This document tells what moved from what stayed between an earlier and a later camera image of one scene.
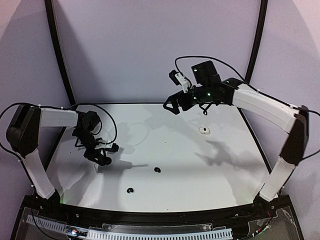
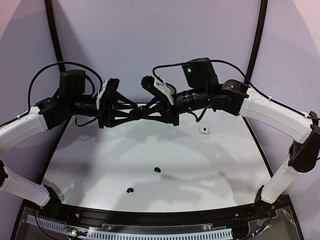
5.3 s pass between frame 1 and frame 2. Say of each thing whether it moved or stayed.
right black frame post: stayed
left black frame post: stayed
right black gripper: moved
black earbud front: stayed
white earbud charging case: stayed
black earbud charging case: moved
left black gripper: moved
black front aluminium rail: stayed
